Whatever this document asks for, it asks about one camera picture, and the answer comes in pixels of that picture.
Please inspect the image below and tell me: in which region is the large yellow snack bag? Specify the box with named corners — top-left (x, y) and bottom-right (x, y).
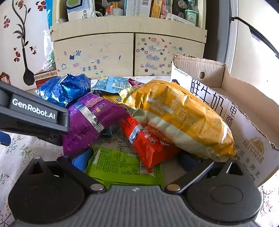
top-left (118, 80), bottom-right (237, 162)

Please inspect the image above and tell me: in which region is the red snack packet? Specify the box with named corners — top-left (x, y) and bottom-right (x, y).
top-left (119, 115), bottom-right (181, 174)

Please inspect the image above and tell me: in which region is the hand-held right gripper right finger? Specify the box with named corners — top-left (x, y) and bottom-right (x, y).
top-left (164, 152), bottom-right (243, 193)

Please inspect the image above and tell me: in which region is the purple snack bag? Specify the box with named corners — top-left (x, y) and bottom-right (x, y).
top-left (62, 92), bottom-right (129, 158)

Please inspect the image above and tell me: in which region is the white blue medicine box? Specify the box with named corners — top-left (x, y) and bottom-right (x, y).
top-left (65, 0), bottom-right (96, 22)

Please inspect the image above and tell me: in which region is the beige stickered wooden cabinet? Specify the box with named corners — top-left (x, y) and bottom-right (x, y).
top-left (50, 0), bottom-right (207, 77)

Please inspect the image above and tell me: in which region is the blue foil snack bag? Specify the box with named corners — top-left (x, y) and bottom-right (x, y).
top-left (35, 74), bottom-right (92, 108)

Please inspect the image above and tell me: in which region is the green snack packet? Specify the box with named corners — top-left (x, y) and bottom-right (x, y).
top-left (85, 147), bottom-right (165, 190)

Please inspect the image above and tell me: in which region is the flat white box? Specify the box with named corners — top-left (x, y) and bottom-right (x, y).
top-left (168, 13), bottom-right (195, 26)

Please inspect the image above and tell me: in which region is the red wall sticker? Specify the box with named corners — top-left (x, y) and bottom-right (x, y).
top-left (0, 72), bottom-right (11, 84)

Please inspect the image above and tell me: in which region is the yellow box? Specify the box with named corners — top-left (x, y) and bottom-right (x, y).
top-left (150, 0), bottom-right (163, 18)

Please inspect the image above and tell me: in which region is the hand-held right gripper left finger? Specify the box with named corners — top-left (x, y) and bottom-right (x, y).
top-left (27, 148), bottom-right (106, 193)

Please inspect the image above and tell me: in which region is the cardboard box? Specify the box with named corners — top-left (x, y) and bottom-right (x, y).
top-left (170, 54), bottom-right (279, 188)

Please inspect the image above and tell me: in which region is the red patterned carton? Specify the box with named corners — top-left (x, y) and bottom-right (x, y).
top-left (34, 69), bottom-right (58, 89)

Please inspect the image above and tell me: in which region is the magenta snack packet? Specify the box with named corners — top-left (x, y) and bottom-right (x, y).
top-left (128, 78), bottom-right (146, 88)

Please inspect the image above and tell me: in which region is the blue plastic bag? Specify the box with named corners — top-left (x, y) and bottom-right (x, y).
top-left (45, 0), bottom-right (54, 29)

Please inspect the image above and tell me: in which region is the clear plastic bag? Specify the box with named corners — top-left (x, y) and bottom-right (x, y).
top-left (41, 29), bottom-right (55, 70)

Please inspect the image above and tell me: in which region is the small gold snack packet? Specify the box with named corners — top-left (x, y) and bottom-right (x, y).
top-left (102, 93), bottom-right (125, 105)

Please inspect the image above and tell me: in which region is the flower vase wall sticker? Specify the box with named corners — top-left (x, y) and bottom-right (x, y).
top-left (3, 0), bottom-right (53, 86)

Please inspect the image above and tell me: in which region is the white refrigerator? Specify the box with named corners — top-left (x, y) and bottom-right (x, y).
top-left (205, 0), bottom-right (279, 103)

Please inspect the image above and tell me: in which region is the white barcode box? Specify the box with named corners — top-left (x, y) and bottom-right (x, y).
top-left (126, 0), bottom-right (151, 16)

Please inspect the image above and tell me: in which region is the green glass bottle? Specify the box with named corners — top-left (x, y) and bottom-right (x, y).
top-left (185, 0), bottom-right (199, 26)

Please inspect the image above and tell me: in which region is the light blue snack packet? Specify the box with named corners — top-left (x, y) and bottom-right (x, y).
top-left (91, 76), bottom-right (131, 95)

